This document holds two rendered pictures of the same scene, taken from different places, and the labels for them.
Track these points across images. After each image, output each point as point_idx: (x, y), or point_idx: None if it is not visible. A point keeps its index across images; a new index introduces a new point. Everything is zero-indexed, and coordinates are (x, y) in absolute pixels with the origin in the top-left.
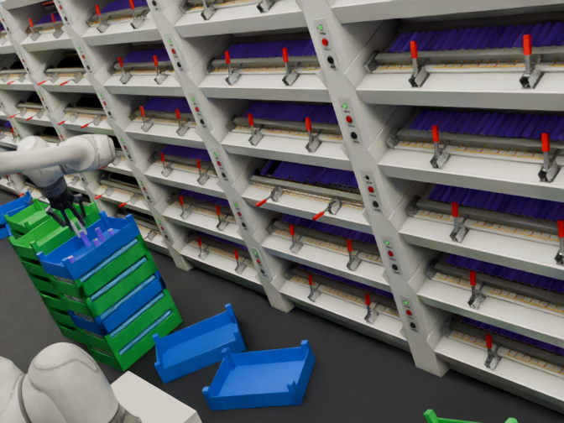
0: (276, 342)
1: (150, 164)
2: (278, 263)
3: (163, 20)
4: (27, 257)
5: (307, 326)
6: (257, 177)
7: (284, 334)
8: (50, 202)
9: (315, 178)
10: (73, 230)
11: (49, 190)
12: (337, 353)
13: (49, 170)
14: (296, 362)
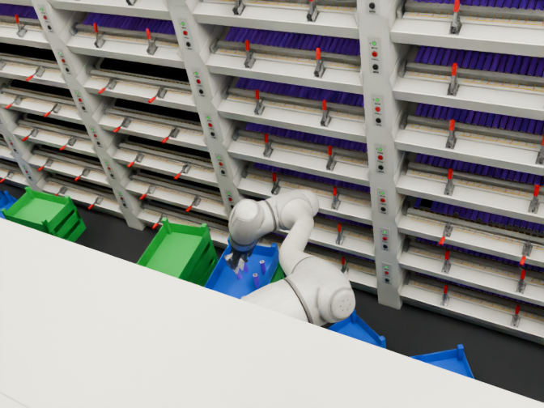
0: (410, 341)
1: (241, 178)
2: (401, 272)
3: (378, 82)
4: None
5: (429, 322)
6: (414, 210)
7: (412, 332)
8: (238, 253)
9: (490, 218)
10: (235, 269)
11: (249, 245)
12: (478, 349)
13: (263, 231)
14: (446, 360)
